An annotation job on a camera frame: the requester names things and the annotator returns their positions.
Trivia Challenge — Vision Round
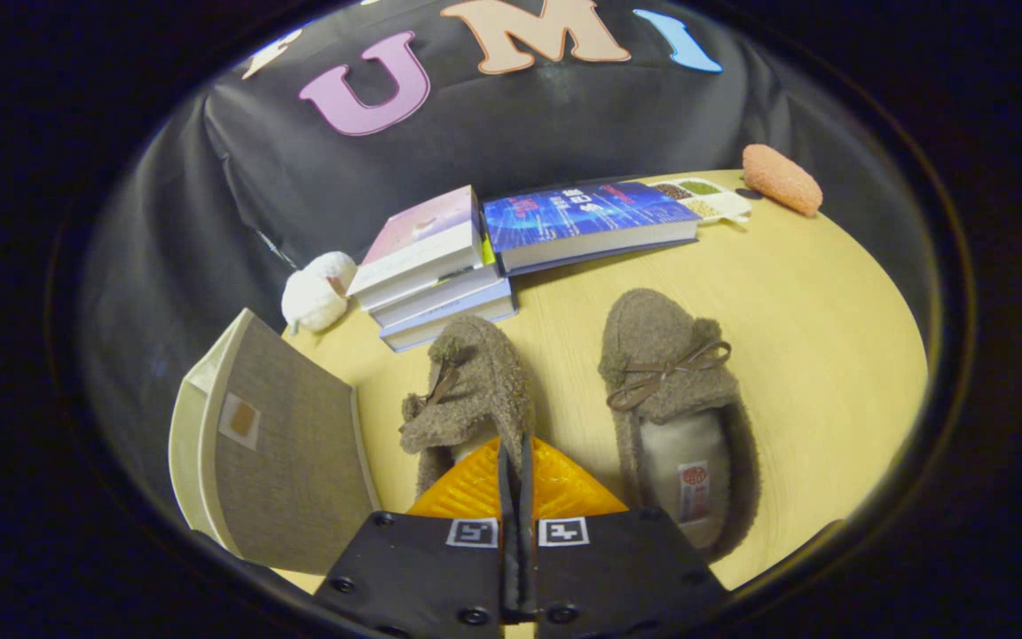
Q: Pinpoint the white book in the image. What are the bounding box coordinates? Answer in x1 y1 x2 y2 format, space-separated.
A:
369 262 508 330

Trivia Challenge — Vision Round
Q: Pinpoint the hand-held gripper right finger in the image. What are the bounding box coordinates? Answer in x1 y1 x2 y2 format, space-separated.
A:
518 433 729 639

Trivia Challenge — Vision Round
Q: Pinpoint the pale blue book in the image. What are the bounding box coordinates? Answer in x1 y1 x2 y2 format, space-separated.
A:
378 280 519 353

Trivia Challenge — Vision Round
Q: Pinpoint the black backdrop cloth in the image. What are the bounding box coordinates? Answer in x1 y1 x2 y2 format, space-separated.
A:
76 0 938 502

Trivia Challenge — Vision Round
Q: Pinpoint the white plush toy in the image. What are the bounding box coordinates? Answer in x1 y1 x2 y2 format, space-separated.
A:
280 251 358 335

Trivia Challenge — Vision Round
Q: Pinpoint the white compartment tray with grains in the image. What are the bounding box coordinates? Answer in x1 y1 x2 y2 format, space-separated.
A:
649 177 753 225

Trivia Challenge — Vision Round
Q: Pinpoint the brown fuzzy shoe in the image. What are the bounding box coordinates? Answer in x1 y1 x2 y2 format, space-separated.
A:
398 315 537 498
598 288 762 564

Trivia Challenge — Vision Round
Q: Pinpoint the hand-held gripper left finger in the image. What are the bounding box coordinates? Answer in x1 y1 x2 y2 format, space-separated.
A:
311 435 521 639

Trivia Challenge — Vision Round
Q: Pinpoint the blue cover book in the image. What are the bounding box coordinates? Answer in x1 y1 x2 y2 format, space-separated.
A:
483 180 701 276

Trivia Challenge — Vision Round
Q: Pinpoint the grey fabric storage box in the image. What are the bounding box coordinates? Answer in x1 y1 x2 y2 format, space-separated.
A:
168 308 381 576

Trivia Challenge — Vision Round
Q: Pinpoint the orange sponge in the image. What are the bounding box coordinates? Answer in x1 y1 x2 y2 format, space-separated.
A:
742 144 824 217

